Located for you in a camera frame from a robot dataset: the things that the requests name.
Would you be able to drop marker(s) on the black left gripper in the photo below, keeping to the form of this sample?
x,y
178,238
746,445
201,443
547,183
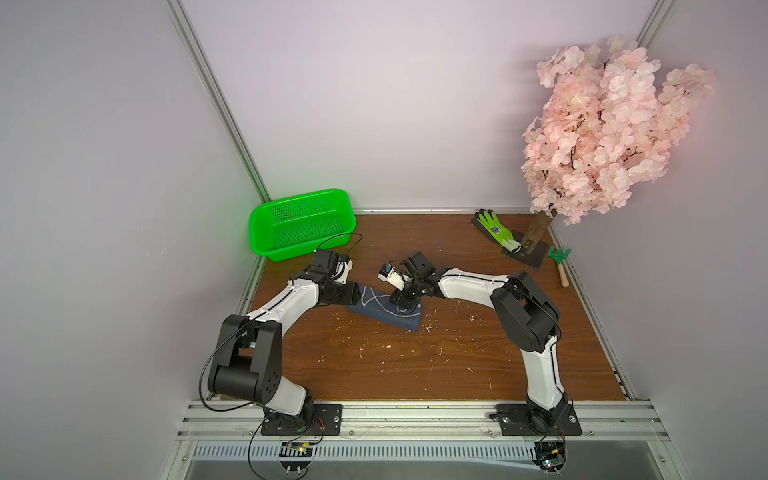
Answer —
x,y
350,295

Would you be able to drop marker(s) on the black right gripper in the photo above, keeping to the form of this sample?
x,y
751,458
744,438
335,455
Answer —
x,y
407,291

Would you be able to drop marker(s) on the blue printed pillowcase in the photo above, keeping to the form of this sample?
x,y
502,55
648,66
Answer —
x,y
376,305

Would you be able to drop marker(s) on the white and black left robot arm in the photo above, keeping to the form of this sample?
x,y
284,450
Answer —
x,y
247,361

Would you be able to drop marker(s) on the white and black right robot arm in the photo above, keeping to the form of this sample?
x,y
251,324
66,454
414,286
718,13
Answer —
x,y
528,317

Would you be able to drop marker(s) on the green plastic basket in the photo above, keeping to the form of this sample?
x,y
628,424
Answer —
x,y
297,225

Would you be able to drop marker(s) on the green and black work glove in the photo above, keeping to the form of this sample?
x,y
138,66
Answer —
x,y
489,223

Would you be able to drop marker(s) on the pink artificial blossom tree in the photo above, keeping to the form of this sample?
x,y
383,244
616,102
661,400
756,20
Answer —
x,y
607,125

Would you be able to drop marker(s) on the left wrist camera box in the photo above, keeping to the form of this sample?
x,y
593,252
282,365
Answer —
x,y
331,265

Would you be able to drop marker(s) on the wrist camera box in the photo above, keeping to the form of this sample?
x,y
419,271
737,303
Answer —
x,y
331,265
413,270

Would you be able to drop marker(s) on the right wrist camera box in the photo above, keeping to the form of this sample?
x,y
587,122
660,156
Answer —
x,y
413,270

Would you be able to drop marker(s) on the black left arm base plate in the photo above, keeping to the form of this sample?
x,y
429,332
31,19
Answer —
x,y
322,419

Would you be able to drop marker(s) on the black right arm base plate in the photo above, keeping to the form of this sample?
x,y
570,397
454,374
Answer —
x,y
529,419

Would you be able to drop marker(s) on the left circuit board under rail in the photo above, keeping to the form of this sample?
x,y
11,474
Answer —
x,y
295,458

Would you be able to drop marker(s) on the circuit board under rail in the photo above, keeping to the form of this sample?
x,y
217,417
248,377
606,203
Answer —
x,y
295,458
550,457

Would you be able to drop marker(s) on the right circuit board under rail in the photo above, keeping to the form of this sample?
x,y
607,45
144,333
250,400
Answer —
x,y
550,457

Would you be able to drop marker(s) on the aluminium front rail frame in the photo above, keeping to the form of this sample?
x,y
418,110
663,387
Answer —
x,y
411,430

